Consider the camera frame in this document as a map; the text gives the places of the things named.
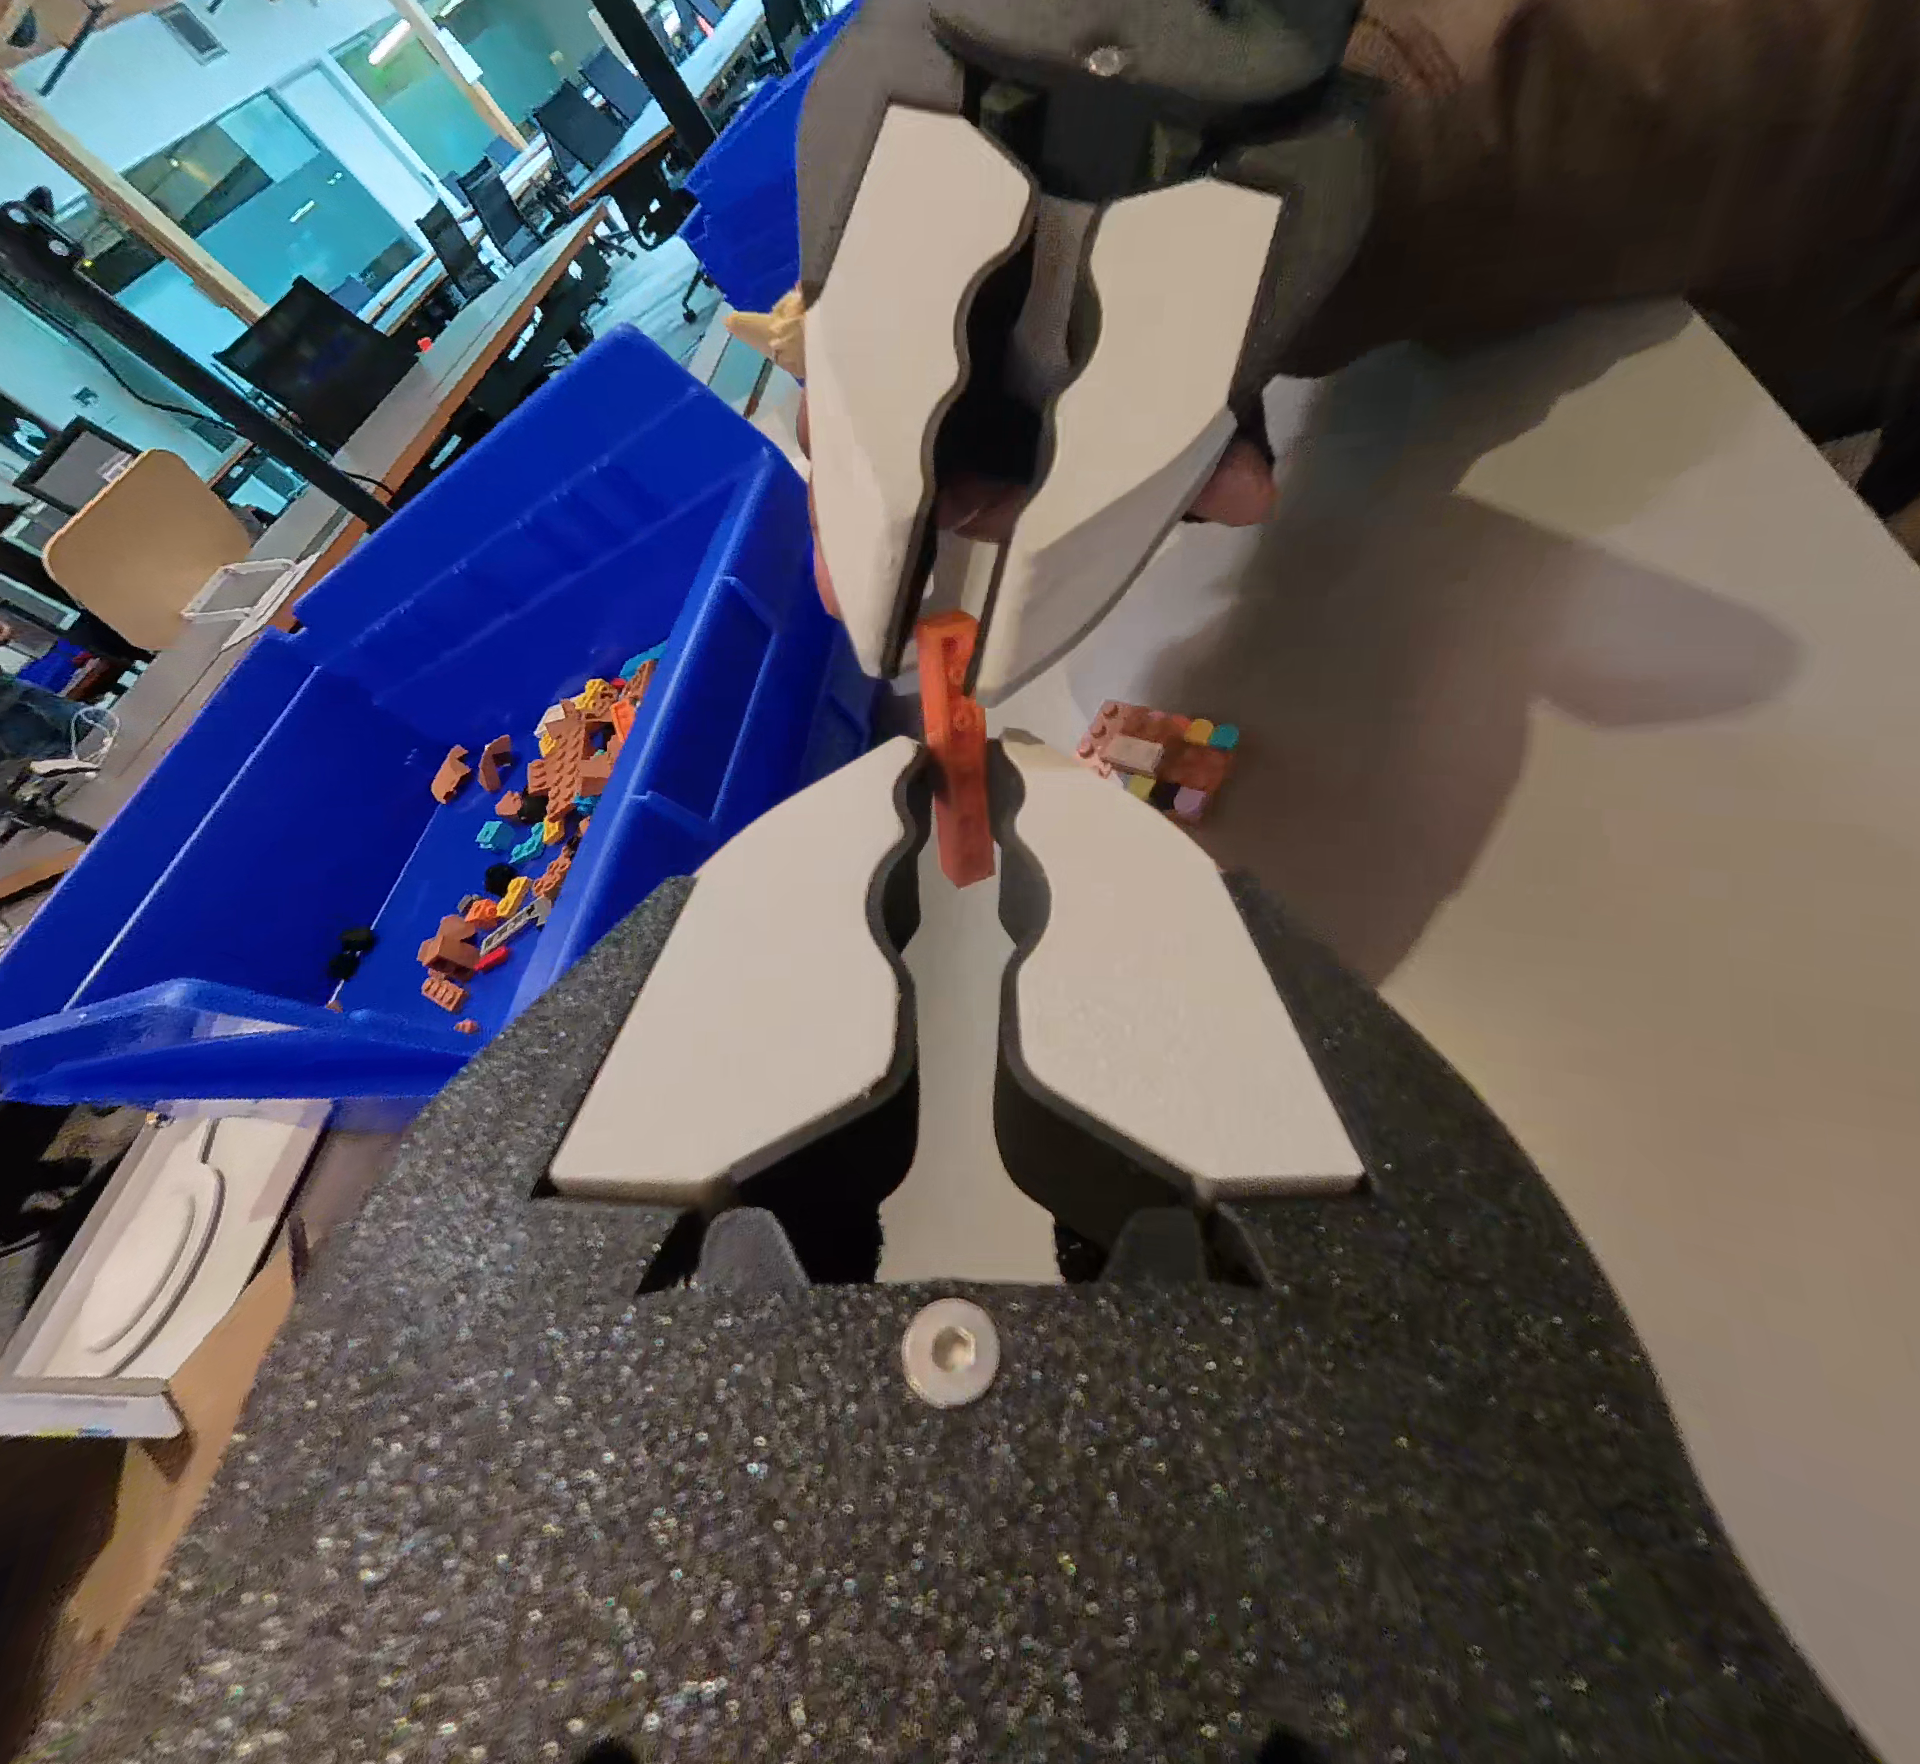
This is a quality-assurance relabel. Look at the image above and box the brick chunk with coloured studs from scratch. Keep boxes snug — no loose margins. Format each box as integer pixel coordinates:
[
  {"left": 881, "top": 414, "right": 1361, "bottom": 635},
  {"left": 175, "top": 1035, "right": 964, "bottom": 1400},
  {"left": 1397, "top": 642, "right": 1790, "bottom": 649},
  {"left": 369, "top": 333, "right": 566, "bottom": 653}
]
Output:
[{"left": 1075, "top": 699, "right": 1243, "bottom": 827}]

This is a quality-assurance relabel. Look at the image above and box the black office chair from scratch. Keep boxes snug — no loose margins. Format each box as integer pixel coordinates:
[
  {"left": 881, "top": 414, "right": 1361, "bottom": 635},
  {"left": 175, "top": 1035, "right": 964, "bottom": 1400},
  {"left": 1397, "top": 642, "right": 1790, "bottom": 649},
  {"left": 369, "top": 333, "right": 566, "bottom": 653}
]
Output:
[{"left": 213, "top": 276, "right": 422, "bottom": 449}]

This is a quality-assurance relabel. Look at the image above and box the blue plastic bin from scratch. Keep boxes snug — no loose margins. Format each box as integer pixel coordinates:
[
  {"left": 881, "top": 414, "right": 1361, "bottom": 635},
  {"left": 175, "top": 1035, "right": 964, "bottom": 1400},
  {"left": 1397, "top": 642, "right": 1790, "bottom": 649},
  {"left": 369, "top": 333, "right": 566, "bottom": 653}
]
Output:
[{"left": 0, "top": 325, "right": 890, "bottom": 1139}]

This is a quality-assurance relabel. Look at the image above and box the person's right hand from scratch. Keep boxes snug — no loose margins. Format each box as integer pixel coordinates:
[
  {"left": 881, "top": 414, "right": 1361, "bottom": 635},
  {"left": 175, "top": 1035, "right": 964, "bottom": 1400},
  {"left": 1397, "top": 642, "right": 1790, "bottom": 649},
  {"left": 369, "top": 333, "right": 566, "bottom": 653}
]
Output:
[{"left": 1193, "top": 418, "right": 1281, "bottom": 529}]

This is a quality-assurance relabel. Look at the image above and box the open printed cardboard box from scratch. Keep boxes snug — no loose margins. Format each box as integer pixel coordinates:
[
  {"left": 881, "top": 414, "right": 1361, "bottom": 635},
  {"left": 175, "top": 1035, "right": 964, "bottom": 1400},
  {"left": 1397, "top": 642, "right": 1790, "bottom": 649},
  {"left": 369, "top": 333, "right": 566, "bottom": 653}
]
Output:
[{"left": 0, "top": 1099, "right": 339, "bottom": 1697}]

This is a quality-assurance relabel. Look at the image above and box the person's right forearm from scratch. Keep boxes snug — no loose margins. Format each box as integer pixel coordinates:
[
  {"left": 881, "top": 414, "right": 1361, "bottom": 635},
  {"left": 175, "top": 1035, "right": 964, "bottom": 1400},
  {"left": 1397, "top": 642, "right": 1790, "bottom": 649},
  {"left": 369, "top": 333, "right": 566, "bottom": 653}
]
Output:
[{"left": 1344, "top": 0, "right": 1920, "bottom": 521}]

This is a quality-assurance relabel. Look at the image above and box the small blue storage bin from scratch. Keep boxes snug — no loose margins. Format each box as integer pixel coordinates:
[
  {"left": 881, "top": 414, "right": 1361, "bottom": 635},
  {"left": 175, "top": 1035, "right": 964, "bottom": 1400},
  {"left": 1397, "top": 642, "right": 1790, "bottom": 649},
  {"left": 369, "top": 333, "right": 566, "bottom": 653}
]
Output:
[{"left": 679, "top": 0, "right": 901, "bottom": 312}]

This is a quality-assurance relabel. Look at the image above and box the long wooden desk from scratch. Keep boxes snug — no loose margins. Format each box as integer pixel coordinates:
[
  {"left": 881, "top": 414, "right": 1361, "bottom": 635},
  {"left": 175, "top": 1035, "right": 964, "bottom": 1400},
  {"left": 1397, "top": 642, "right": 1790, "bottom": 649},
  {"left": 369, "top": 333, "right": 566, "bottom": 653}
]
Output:
[{"left": 262, "top": 202, "right": 615, "bottom": 580}]

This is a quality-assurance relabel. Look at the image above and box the black stand bar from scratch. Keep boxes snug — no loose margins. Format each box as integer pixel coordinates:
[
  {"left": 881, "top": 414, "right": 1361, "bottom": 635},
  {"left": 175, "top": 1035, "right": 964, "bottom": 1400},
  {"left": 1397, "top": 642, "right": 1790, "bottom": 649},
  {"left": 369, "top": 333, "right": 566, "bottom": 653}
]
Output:
[{"left": 0, "top": 202, "right": 392, "bottom": 531}]

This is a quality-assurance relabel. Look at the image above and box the pile of loose toy bricks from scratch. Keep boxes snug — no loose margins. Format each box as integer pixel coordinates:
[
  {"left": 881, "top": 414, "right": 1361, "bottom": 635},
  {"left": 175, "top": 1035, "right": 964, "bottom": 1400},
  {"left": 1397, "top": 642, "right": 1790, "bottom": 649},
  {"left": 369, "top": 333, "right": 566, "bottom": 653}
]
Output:
[{"left": 320, "top": 642, "right": 670, "bottom": 1039}]

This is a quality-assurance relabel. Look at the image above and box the orange toy brick plate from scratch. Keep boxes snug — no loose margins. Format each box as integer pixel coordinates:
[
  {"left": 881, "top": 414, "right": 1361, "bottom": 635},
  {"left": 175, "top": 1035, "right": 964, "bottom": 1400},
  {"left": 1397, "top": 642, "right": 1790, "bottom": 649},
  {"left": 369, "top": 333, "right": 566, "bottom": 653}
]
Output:
[{"left": 915, "top": 611, "right": 1000, "bottom": 890}]

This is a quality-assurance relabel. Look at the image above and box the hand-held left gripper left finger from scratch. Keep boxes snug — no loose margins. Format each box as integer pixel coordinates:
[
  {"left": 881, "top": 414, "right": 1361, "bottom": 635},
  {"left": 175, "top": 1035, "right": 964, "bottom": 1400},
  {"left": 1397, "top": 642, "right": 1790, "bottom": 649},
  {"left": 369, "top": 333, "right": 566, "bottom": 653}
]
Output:
[{"left": 546, "top": 737, "right": 922, "bottom": 1203}]

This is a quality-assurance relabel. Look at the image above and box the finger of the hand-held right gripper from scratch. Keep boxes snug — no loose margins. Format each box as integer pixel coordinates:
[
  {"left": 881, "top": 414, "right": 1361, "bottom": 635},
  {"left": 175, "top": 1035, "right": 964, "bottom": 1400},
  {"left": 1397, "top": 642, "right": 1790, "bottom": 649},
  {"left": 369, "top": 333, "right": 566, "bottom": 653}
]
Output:
[
  {"left": 964, "top": 179, "right": 1285, "bottom": 711},
  {"left": 801, "top": 102, "right": 1041, "bottom": 681}
]

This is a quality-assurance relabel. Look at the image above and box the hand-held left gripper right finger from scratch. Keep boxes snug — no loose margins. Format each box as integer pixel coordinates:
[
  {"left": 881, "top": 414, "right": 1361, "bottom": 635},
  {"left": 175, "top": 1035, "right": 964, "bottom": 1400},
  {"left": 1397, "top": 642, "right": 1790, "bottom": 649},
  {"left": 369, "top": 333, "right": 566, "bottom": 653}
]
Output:
[{"left": 998, "top": 737, "right": 1368, "bottom": 1203}]

